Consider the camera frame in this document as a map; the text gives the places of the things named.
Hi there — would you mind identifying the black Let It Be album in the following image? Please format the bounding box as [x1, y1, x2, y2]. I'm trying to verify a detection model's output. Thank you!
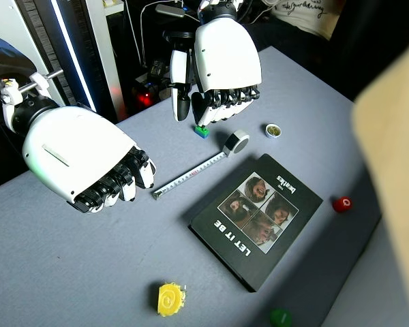
[187, 153, 324, 293]

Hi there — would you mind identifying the red toy block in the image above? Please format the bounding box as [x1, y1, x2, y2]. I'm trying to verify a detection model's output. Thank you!
[332, 196, 352, 214]

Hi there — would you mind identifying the grey power adapter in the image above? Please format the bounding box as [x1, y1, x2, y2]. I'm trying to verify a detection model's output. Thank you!
[155, 3, 187, 18]

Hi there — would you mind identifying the green toy block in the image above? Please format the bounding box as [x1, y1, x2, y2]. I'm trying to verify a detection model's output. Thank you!
[269, 308, 293, 327]

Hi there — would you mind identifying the thin white cable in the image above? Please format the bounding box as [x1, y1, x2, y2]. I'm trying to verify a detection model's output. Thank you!
[138, 1, 205, 67]

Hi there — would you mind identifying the white metal cabinet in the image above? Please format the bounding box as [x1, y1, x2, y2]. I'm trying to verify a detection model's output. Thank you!
[0, 0, 125, 123]

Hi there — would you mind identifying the yellow swirl toy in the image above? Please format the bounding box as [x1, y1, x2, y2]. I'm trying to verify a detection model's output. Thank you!
[156, 281, 187, 317]

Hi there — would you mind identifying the small white toy bowl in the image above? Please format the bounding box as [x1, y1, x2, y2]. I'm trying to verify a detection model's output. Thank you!
[264, 123, 282, 139]

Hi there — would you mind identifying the grey tape measure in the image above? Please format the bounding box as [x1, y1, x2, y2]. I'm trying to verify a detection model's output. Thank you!
[151, 129, 250, 200]

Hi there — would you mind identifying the green and blue brick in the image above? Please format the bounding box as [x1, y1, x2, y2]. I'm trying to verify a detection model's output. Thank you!
[193, 124, 211, 140]

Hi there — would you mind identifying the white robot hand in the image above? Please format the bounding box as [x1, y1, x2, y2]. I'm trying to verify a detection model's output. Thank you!
[22, 106, 157, 215]
[169, 13, 262, 127]

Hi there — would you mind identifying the person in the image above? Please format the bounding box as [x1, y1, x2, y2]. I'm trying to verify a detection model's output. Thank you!
[271, 0, 342, 41]

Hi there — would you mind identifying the grey table cloth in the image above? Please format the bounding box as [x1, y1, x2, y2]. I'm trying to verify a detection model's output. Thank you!
[0, 46, 409, 327]

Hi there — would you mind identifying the beige board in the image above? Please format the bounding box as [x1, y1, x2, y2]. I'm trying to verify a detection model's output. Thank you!
[352, 30, 409, 327]

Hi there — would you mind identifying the black device with red light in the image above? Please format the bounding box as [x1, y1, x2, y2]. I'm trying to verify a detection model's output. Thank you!
[132, 84, 157, 110]

